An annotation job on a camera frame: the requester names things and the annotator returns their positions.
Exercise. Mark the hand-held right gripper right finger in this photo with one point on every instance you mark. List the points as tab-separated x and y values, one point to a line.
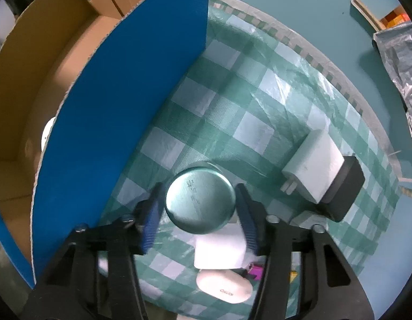
247	221

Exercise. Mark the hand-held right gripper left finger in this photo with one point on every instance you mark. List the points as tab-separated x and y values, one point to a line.
152	215

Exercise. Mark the white charger block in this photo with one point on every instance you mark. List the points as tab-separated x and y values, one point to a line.
219	250

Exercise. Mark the round metal tin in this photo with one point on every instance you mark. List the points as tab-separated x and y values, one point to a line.
199	200

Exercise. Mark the blue cardboard box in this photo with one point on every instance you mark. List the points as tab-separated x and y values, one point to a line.
126	106

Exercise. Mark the iridescent purple yellow pen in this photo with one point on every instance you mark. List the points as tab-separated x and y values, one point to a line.
254	270

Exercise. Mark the white earbuds case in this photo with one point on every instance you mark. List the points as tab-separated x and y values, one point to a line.
224	286

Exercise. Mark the black power adapter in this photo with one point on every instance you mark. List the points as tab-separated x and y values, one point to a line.
346	190

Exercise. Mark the green checkered plastic tablecloth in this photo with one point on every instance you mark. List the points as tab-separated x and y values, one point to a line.
246	106

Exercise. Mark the white round object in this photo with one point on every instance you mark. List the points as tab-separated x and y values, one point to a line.
47	133

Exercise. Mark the silver foil bag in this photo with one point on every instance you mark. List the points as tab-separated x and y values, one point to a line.
399	60

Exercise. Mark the wooden strip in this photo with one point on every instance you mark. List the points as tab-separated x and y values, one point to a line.
364	11

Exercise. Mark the orange red box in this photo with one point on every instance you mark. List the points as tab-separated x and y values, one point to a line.
396	18

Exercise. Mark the white pronged wall charger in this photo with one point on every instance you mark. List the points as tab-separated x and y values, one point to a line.
316	170

